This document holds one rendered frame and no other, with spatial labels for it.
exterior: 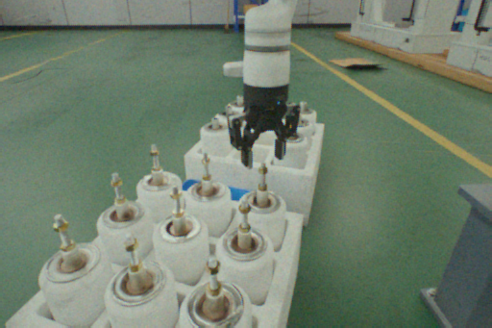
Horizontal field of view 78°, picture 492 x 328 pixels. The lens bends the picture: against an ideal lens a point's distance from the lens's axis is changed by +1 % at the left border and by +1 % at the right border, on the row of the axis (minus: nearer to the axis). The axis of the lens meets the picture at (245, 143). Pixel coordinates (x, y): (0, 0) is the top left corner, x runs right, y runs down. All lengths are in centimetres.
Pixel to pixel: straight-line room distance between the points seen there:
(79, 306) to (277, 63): 46
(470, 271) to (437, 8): 319
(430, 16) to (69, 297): 358
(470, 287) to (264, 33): 59
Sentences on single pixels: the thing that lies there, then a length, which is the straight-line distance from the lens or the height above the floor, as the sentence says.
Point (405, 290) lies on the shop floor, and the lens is 87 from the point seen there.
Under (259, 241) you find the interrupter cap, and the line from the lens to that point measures 53.
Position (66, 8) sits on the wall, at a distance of 725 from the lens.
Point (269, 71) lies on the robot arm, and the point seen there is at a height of 52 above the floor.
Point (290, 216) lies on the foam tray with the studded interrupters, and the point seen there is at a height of 18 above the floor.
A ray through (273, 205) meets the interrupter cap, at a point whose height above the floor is 25.
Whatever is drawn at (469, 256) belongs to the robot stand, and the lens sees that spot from 73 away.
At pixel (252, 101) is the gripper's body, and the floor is 47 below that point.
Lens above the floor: 62
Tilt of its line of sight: 26 degrees down
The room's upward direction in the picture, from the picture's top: straight up
